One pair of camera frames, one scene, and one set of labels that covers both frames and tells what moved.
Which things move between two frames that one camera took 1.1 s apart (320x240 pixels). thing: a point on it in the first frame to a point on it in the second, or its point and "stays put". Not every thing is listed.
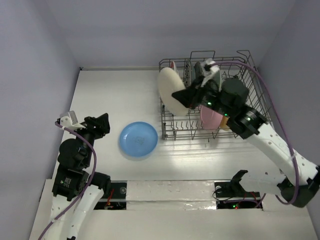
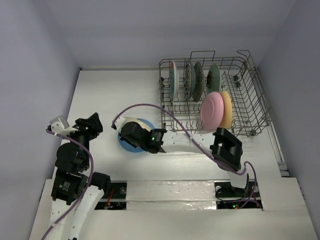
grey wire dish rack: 225,98 stays put
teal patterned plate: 187,73 stays put
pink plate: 210,120 stays put
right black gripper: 196,92 to 130,135
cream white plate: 169,82 to 131,119
